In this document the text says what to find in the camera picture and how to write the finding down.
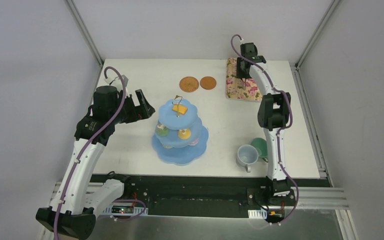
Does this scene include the green cupcake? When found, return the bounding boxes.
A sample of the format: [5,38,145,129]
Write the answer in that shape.
[155,123,170,137]

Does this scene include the smooth wooden coaster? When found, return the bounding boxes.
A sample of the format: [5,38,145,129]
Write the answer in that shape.
[199,76,217,90]

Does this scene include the orange square biscuit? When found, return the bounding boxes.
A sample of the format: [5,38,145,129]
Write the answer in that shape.
[172,103,188,116]

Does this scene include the yellow frosted donut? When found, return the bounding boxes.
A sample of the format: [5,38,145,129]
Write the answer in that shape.
[178,128,192,140]

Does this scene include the grey-blue ceramic mug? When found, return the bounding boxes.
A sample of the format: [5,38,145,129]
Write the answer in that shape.
[236,144,260,173]

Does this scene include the metal serving tongs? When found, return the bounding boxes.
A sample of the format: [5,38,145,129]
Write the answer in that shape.
[239,78,247,92]

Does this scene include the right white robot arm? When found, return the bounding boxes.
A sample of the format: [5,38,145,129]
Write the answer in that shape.
[236,42,292,205]

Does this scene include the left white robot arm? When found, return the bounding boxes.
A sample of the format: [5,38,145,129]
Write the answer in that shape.
[35,82,155,240]

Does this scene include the floral serving tray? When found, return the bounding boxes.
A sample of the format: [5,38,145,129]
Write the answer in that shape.
[225,58,262,102]

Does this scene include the blue three-tier cake stand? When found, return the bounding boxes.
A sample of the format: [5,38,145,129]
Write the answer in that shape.
[151,95,209,166]

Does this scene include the woven rattan coaster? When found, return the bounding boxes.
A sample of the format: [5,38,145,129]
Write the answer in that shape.
[179,76,200,93]

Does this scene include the green ceramic cup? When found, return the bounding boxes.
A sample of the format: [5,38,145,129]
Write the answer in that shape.
[250,137,269,163]

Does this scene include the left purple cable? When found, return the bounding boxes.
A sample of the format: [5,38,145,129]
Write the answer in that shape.
[52,66,127,240]

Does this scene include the purple cable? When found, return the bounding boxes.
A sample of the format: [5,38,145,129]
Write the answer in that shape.
[52,66,127,240]
[230,34,300,227]

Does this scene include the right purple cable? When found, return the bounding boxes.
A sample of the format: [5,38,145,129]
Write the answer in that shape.
[230,34,300,227]

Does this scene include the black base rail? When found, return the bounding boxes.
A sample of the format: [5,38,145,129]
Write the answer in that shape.
[85,173,332,220]

